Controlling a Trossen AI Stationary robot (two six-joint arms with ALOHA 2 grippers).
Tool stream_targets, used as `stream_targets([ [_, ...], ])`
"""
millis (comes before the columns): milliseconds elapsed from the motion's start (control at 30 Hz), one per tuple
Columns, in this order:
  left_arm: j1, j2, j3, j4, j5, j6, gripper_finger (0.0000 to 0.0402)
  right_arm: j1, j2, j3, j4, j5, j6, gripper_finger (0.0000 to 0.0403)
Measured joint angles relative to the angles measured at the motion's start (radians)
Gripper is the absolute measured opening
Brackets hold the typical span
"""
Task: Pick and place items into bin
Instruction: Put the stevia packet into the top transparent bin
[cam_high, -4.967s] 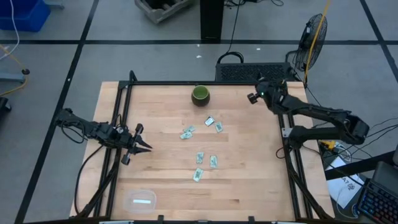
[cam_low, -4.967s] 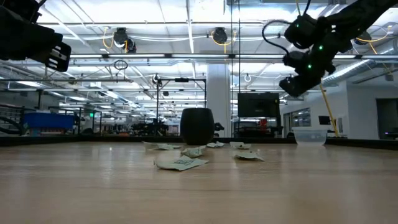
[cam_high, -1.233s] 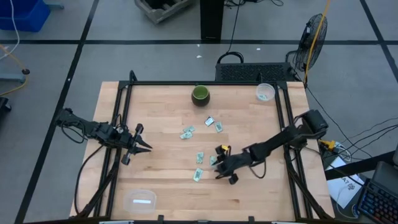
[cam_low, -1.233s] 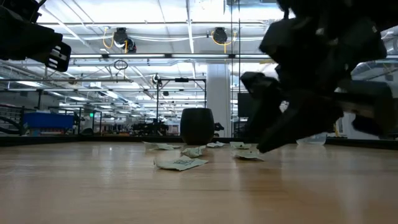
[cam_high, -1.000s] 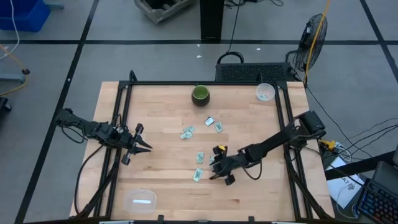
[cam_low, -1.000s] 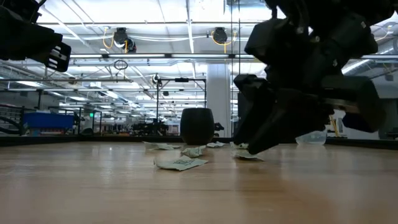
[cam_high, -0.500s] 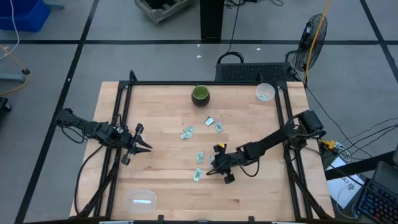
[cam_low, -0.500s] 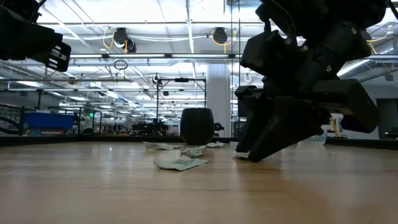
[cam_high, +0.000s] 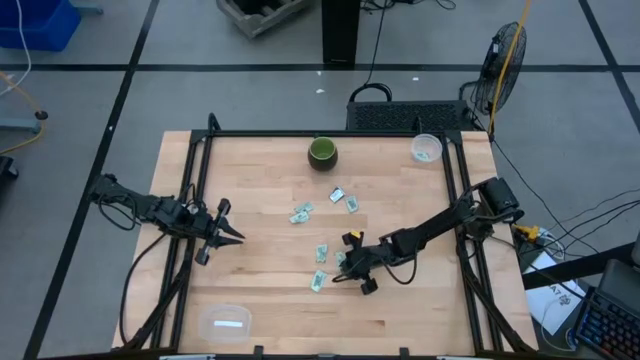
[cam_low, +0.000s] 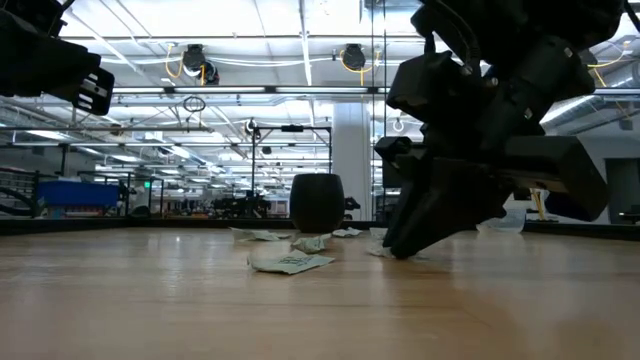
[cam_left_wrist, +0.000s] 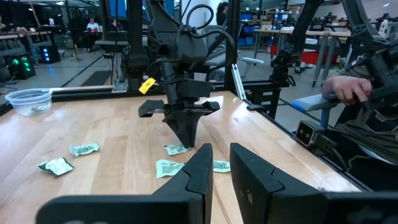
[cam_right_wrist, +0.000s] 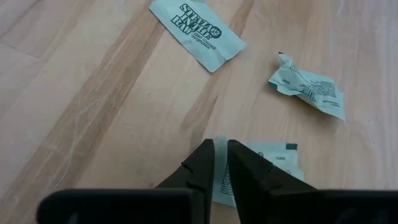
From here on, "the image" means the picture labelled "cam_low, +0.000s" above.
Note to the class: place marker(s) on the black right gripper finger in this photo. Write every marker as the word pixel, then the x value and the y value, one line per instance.
pixel 407 195
pixel 460 205

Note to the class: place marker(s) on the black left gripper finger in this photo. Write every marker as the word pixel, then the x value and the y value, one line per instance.
pixel 65 62

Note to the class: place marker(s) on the printed pale green paper scrap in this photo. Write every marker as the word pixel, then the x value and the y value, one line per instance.
pixel 290 263

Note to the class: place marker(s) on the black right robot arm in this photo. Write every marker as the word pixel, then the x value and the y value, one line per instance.
pixel 550 20

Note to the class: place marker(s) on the blue plastic bin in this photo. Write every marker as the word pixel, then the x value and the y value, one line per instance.
pixel 75 194

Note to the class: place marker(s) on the small black background device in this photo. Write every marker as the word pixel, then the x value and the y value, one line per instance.
pixel 351 203

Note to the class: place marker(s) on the clear plastic bowl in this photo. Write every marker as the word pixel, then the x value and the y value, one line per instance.
pixel 520 216

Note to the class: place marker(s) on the white building column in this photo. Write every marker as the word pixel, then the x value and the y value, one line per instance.
pixel 352 160

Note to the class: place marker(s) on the dark green round cup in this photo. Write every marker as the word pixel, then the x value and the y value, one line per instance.
pixel 317 202

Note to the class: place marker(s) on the thin black vertical pole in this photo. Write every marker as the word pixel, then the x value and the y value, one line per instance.
pixel 372 100
pixel 385 50

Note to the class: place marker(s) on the storage shelf rack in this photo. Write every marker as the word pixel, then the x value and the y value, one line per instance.
pixel 15 187

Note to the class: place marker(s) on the long ceiling light bar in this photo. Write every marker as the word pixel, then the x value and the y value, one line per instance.
pixel 220 90

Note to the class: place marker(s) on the dark background robot arms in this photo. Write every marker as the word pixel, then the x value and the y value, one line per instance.
pixel 240 206

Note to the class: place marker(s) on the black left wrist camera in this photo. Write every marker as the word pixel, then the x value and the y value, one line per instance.
pixel 30 12

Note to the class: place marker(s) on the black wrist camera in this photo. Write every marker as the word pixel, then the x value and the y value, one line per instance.
pixel 430 90
pixel 30 12

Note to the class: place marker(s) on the silver ventilation duct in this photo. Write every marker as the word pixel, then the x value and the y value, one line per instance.
pixel 565 107

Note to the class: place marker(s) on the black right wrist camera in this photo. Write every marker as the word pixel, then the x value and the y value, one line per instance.
pixel 430 90

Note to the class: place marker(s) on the black background rig frame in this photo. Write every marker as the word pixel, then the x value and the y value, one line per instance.
pixel 292 128

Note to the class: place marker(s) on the black background workstation frame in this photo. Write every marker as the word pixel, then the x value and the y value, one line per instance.
pixel 125 192

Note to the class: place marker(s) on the black aluminium table frame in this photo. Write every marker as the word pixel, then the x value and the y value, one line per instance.
pixel 100 226

